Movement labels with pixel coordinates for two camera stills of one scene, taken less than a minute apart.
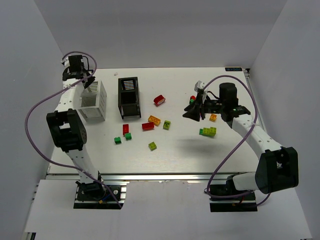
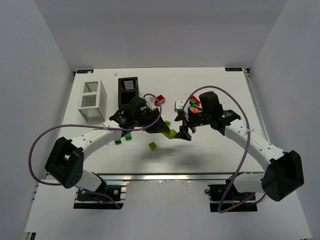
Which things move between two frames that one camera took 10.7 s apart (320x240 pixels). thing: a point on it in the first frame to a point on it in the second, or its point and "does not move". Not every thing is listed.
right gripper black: x=201 y=107 to x=189 y=122
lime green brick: x=210 y=131 to x=171 y=134
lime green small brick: x=166 y=124 does not move
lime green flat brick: x=152 y=146 does not move
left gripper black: x=87 y=79 to x=152 y=120
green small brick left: x=117 y=140 does not move
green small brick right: x=128 y=136 does not move
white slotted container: x=93 y=101 does not move
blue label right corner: x=233 y=69 does not move
